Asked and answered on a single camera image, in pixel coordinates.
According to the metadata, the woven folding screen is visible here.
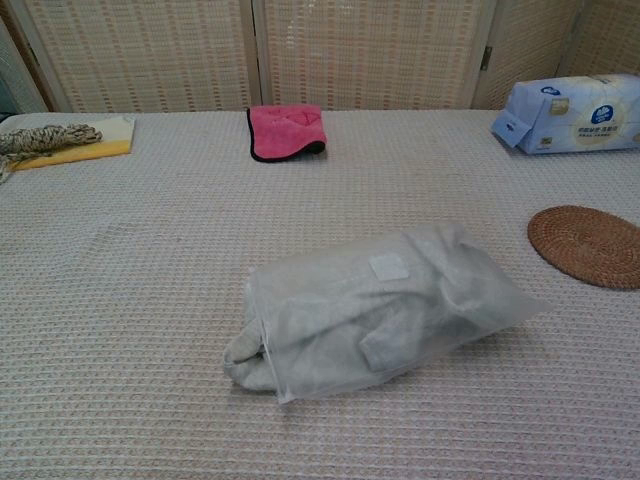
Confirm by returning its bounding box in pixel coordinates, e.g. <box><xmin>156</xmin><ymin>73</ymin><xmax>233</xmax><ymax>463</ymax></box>
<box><xmin>0</xmin><ymin>0</ymin><xmax>640</xmax><ymax>114</ymax></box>

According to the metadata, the twisted beige rope bundle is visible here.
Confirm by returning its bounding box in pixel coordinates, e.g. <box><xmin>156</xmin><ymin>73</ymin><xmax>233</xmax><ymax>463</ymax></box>
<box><xmin>0</xmin><ymin>124</ymin><xmax>104</xmax><ymax>185</ymax></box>

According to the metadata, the yellow sponge pad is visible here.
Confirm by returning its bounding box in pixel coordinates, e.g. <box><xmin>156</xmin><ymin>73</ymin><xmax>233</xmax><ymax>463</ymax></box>
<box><xmin>10</xmin><ymin>114</ymin><xmax>137</xmax><ymax>173</ymax></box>

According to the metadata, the blue tissue pack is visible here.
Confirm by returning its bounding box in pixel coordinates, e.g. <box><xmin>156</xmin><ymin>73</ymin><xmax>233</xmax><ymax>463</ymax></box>
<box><xmin>490</xmin><ymin>73</ymin><xmax>640</xmax><ymax>156</ymax></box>

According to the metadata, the translucent plastic zip bag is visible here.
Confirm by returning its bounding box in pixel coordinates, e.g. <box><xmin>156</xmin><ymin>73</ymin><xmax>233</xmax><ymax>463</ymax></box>
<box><xmin>248</xmin><ymin>222</ymin><xmax>554</xmax><ymax>405</ymax></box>

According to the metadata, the round woven rattan coaster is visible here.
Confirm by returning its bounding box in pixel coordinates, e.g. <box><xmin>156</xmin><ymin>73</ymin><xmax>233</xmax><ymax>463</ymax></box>
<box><xmin>527</xmin><ymin>205</ymin><xmax>640</xmax><ymax>290</ymax></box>

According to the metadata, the white waffle table cover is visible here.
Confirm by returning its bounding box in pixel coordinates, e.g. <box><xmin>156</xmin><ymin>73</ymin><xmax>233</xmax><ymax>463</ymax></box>
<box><xmin>0</xmin><ymin>109</ymin><xmax>640</xmax><ymax>480</ymax></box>

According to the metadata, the pink towel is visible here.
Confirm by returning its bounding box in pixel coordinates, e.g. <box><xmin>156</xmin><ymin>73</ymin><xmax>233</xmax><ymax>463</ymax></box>
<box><xmin>245</xmin><ymin>104</ymin><xmax>329</xmax><ymax>163</ymax></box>

